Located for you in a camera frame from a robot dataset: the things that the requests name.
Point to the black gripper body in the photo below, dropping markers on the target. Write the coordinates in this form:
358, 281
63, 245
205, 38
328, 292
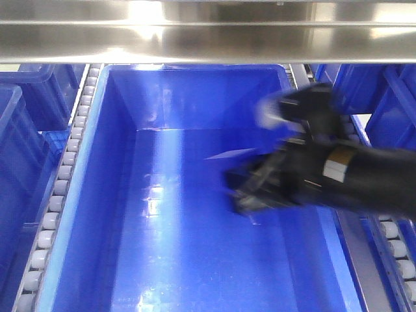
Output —
274, 180

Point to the stainless steel shelf beam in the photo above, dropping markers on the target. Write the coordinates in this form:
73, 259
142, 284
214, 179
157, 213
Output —
223, 32

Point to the large blue plastic bin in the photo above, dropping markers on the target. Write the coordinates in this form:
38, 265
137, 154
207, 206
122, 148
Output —
148, 224

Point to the right white roller track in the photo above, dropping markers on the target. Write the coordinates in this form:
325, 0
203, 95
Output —
396, 247

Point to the blue crate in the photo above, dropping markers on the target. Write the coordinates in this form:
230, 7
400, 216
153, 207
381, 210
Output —
386, 92
36, 105

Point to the white roller track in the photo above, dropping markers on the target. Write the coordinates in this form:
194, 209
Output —
396, 247
47, 229

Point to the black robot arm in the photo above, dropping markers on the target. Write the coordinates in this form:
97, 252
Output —
320, 164

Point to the left white roller track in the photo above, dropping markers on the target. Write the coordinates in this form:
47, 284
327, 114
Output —
47, 229

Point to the blue crate right side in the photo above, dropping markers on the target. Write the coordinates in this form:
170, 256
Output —
386, 92

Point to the blue crate left side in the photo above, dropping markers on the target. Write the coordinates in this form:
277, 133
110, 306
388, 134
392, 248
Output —
36, 105

